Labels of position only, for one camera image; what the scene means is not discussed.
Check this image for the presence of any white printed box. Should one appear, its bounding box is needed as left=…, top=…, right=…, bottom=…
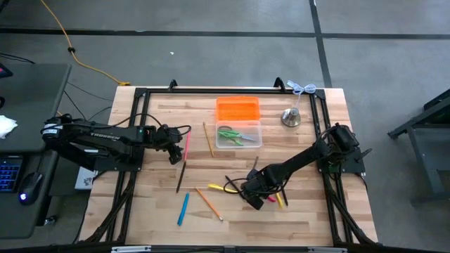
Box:
left=74, top=166, right=99, bottom=190

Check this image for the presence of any thin black cable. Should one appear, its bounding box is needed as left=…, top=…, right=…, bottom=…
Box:
left=66, top=82, right=114, bottom=103
left=0, top=52, right=36, bottom=65
left=63, top=90, right=113, bottom=123

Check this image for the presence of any white cable bundle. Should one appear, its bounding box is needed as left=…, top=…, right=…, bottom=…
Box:
left=286, top=79, right=317, bottom=110

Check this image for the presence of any silver metal bracket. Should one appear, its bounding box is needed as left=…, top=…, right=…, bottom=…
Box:
left=110, top=245, right=153, bottom=253
left=307, top=247, right=349, bottom=253

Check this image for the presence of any black side desk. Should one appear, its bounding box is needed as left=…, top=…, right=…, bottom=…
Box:
left=0, top=150, right=60, bottom=240

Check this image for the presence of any black computer mouse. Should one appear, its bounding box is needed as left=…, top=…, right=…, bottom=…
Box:
left=18, top=171, right=45, bottom=207

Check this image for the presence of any yellow highlighter pen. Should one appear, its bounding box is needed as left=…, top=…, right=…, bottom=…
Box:
left=207, top=183, right=240, bottom=195

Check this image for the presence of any backlit keyboard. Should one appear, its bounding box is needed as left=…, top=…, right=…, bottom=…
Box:
left=0, top=154, right=24, bottom=193

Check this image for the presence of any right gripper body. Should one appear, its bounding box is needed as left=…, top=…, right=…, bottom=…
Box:
left=242, top=169, right=274, bottom=200

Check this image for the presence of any black device with pink light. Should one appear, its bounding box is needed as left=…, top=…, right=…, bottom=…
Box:
left=0, top=62, right=14, bottom=79

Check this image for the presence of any black metal stand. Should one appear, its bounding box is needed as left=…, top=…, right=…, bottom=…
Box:
left=387, top=88, right=450, bottom=205

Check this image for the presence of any yellow wooden pencil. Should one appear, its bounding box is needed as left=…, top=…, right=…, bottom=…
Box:
left=202, top=121, right=215, bottom=158

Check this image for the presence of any clear plastic supply box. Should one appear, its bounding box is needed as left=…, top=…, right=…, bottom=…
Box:
left=214, top=120, right=264, bottom=149

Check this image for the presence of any orange plastic box lid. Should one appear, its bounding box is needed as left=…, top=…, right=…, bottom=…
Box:
left=215, top=96, right=262, bottom=122

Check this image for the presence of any blue pen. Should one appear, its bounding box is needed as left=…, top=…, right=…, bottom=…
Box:
left=176, top=192, right=191, bottom=227

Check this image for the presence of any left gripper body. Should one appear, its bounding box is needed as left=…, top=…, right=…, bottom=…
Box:
left=156, top=124, right=184, bottom=152

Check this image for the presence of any orange pencil with red eraser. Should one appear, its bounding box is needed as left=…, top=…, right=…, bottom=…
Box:
left=195, top=186, right=224, bottom=222

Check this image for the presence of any yellow extension cable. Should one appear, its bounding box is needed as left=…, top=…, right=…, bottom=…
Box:
left=39, top=0, right=131, bottom=87

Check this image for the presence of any white crumpled tissue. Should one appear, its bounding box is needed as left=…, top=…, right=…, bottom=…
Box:
left=0, top=115, right=18, bottom=140

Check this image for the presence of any pink pencil with blue cap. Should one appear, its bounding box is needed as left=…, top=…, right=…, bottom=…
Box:
left=184, top=129, right=193, bottom=162

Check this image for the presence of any green pen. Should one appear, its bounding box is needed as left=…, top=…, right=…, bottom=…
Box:
left=217, top=135, right=245, bottom=147

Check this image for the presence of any dark grey desk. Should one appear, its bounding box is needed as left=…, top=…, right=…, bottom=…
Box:
left=0, top=63, right=73, bottom=154

